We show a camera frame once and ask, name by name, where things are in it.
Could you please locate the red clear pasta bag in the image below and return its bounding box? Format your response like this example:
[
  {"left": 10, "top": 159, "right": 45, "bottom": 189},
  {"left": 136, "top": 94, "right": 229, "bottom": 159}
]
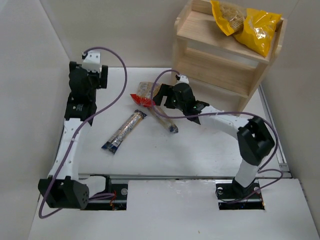
[{"left": 130, "top": 82, "right": 161, "bottom": 108}]

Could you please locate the blue spaghetti packet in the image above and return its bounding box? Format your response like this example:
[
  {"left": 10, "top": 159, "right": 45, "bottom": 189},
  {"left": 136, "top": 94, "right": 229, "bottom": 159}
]
[
  {"left": 148, "top": 107, "right": 179, "bottom": 134},
  {"left": 101, "top": 109, "right": 147, "bottom": 155}
]

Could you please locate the yellow clear fusilli pasta bag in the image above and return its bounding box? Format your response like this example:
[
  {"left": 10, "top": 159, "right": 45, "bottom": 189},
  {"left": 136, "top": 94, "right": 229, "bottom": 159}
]
[{"left": 210, "top": 0, "right": 247, "bottom": 36}]

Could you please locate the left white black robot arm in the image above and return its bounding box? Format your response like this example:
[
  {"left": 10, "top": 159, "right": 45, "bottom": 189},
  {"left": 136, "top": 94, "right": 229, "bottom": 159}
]
[{"left": 38, "top": 61, "right": 108, "bottom": 210}]

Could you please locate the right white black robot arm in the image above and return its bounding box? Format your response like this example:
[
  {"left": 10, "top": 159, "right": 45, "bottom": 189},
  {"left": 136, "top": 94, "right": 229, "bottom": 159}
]
[{"left": 150, "top": 82, "right": 279, "bottom": 204}]

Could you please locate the wooden two-tier shelf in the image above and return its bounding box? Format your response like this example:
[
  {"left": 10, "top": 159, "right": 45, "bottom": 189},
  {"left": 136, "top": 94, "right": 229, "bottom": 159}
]
[{"left": 171, "top": 0, "right": 287, "bottom": 111}]

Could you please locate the solid yellow pasta bag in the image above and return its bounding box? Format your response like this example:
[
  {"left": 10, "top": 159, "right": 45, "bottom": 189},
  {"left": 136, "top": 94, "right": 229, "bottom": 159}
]
[{"left": 233, "top": 8, "right": 282, "bottom": 58}]

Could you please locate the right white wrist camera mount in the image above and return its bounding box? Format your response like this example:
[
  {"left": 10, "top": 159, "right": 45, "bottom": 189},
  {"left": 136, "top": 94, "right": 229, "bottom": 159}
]
[{"left": 175, "top": 74, "right": 189, "bottom": 85}]

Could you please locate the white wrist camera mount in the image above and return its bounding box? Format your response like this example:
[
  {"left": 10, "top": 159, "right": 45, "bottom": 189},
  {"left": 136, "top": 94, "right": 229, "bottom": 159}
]
[
  {"left": 81, "top": 50, "right": 102, "bottom": 73},
  {"left": 175, "top": 74, "right": 189, "bottom": 85}
]

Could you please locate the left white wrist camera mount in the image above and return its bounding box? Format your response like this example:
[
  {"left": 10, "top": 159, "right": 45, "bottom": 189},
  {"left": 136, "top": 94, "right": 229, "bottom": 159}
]
[{"left": 81, "top": 50, "right": 102, "bottom": 73}]

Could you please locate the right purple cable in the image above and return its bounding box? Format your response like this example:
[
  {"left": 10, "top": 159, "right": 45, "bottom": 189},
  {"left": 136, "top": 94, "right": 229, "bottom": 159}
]
[{"left": 149, "top": 69, "right": 285, "bottom": 205}]

